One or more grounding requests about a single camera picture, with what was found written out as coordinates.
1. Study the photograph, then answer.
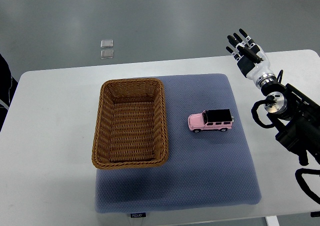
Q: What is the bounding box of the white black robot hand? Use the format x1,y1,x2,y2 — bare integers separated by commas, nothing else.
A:
226,28,277,89

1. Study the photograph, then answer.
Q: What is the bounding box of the pink toy car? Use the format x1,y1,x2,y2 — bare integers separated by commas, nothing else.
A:
187,109,234,133

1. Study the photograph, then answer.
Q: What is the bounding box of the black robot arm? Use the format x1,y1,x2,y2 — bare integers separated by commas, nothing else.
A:
261,81,320,166

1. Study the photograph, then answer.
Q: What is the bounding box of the brown wicker basket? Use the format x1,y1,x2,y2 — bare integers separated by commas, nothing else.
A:
91,78,169,170

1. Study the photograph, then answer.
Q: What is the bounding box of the blue grey foam mat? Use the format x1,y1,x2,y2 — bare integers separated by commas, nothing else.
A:
95,73,261,213

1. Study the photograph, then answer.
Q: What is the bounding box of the upper floor metal plate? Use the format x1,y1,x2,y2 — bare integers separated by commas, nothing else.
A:
100,39,114,49

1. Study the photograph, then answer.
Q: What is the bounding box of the white table leg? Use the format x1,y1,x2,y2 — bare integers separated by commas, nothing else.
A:
265,216,280,226

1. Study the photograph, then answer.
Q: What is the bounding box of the dark object at left edge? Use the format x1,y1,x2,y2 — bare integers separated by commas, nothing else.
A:
0,55,18,129

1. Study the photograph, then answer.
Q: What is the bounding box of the black cable loop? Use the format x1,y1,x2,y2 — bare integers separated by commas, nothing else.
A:
250,99,276,129

